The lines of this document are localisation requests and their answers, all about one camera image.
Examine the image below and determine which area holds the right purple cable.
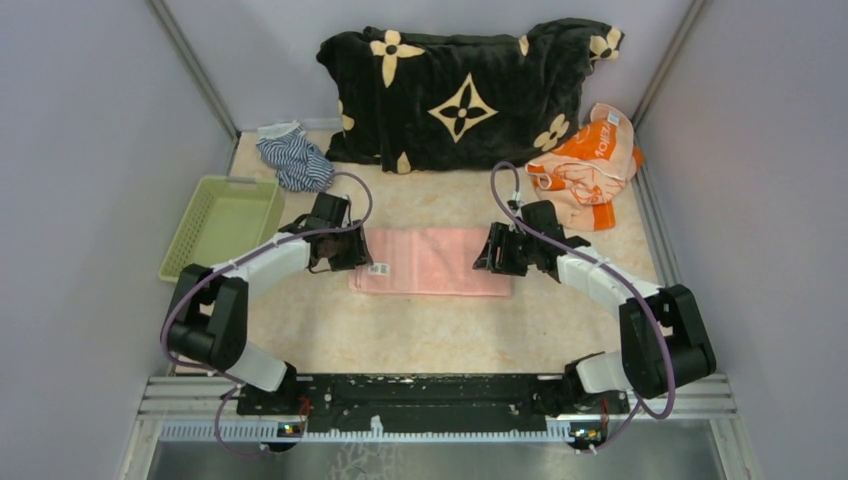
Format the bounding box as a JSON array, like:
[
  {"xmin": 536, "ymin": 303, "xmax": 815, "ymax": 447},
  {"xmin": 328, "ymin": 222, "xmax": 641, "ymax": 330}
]
[{"xmin": 490, "ymin": 161, "xmax": 677, "ymax": 454}]

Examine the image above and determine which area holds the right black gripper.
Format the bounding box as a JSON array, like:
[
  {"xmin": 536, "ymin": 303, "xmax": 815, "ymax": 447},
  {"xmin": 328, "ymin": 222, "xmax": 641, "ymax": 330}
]
[{"xmin": 473, "ymin": 222, "xmax": 539, "ymax": 276}]

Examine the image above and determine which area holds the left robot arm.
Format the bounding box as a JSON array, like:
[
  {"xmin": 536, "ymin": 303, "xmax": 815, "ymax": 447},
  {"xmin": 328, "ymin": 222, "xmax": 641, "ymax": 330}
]
[{"xmin": 160, "ymin": 193, "xmax": 371, "ymax": 414}]

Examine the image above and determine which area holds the purple cable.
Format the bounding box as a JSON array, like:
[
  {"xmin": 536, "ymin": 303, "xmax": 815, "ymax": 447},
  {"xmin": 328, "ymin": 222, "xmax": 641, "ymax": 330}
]
[
  {"xmin": 159, "ymin": 170, "xmax": 374, "ymax": 461},
  {"xmin": 490, "ymin": 161, "xmax": 677, "ymax": 454}
]

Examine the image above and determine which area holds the green plastic basket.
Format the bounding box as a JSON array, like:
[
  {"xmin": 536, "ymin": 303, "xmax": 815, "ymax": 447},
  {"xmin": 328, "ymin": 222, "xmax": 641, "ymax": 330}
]
[{"xmin": 158, "ymin": 175, "xmax": 285, "ymax": 283}]

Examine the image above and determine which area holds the orange white towel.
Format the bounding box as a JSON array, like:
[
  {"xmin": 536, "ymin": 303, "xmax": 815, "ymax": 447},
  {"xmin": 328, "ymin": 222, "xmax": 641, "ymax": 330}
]
[{"xmin": 525, "ymin": 103, "xmax": 644, "ymax": 231}]

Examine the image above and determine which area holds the black floral pillow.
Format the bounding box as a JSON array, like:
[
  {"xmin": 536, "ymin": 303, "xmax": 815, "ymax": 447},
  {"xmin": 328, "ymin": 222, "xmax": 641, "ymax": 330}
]
[{"xmin": 316, "ymin": 18, "xmax": 625, "ymax": 174}]

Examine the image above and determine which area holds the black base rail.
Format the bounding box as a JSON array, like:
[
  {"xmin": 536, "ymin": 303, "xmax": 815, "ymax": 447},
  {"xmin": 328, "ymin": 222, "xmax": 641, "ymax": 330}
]
[{"xmin": 236, "ymin": 374, "xmax": 630, "ymax": 434}]

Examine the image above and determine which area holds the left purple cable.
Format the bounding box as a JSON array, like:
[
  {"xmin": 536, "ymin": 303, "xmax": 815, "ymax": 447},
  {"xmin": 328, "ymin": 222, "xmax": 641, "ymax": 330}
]
[{"xmin": 159, "ymin": 170, "xmax": 374, "ymax": 461}]

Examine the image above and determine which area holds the pink towel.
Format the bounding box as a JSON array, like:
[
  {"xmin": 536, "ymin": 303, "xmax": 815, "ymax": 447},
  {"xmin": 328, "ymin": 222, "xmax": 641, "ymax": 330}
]
[{"xmin": 348, "ymin": 227, "xmax": 513, "ymax": 298}]

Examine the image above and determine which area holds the blue striped cloth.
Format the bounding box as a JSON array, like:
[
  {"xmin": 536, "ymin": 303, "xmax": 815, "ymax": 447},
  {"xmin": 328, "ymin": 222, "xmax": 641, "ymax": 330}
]
[{"xmin": 256, "ymin": 121, "xmax": 335, "ymax": 193}]

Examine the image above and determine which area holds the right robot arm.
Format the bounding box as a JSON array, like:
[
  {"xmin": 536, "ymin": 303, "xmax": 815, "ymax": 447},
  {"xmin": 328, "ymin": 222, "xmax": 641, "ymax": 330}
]
[{"xmin": 473, "ymin": 200, "xmax": 716, "ymax": 419}]

